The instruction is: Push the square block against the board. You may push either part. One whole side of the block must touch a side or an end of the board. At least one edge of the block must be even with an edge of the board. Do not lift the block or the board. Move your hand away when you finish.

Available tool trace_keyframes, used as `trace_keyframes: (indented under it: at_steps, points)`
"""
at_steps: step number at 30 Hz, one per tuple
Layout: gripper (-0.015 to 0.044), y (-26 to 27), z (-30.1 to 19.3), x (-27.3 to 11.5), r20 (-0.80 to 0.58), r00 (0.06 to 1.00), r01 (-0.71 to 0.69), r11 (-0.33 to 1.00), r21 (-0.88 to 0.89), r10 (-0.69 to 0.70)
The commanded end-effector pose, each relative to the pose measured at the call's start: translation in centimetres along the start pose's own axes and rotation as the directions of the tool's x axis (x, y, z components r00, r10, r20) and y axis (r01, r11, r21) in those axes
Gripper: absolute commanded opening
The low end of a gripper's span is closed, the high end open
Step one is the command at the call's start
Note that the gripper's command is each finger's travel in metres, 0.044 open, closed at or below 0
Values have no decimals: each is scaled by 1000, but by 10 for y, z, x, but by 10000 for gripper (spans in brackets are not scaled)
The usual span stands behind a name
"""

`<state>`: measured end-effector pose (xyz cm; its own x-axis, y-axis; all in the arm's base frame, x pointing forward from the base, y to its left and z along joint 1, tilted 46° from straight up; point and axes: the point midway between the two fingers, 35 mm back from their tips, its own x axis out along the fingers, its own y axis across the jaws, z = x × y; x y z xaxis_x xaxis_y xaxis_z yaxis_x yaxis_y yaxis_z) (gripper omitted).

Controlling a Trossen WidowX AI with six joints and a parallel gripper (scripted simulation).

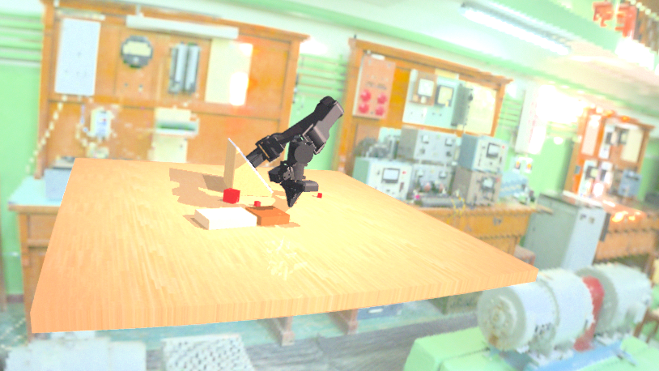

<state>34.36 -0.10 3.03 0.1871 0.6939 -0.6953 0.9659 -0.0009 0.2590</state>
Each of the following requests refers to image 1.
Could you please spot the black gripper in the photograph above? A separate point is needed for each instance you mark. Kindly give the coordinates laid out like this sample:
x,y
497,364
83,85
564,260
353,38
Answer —
x,y
296,185

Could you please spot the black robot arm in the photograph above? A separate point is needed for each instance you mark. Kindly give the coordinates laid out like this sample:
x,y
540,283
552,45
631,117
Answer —
x,y
314,131

